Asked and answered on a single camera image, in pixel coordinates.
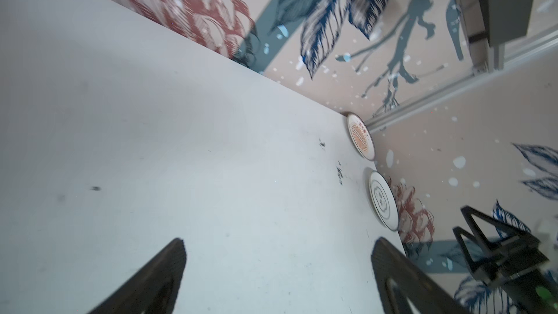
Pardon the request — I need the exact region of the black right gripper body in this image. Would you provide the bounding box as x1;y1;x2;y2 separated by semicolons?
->
472;249;557;310

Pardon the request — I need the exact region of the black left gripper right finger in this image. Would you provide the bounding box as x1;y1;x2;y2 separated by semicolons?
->
371;237;468;314

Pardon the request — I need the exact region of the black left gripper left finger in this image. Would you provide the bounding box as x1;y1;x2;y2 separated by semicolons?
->
91;238;187;314

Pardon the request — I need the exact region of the white black pattern plate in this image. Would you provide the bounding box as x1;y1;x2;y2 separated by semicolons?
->
369;171;399;232

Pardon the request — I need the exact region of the orange sunburst plate corner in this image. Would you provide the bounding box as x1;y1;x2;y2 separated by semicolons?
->
347;113;376;161

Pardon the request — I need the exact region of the right aluminium frame post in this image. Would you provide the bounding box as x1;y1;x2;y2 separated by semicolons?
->
366;26;557;133

